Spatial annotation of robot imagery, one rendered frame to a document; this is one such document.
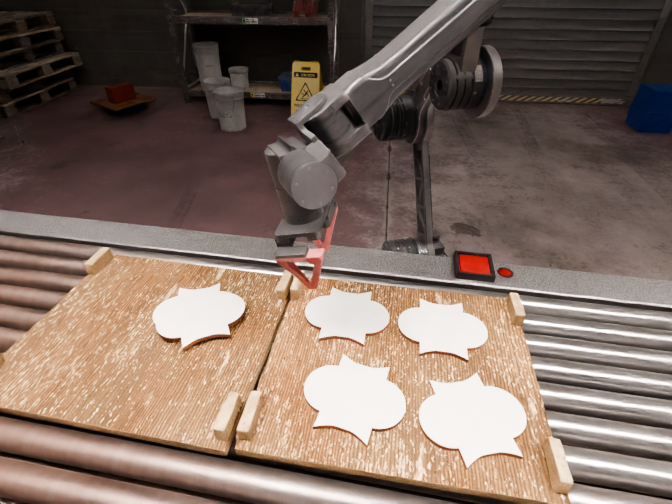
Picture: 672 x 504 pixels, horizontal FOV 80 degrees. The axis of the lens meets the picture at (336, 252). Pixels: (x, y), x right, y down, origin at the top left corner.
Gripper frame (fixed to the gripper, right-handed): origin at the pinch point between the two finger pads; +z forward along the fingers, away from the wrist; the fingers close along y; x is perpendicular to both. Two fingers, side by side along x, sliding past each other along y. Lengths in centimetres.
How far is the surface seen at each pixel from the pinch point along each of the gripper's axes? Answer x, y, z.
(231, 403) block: 9.9, -19.9, 7.6
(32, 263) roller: 66, 8, 1
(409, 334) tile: -13.0, -2.3, 13.8
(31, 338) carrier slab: 47.7, -12.3, 2.5
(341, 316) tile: -1.6, 0.0, 11.4
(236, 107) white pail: 160, 328, 46
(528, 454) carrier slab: -27.8, -19.2, 17.9
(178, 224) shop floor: 146, 157, 76
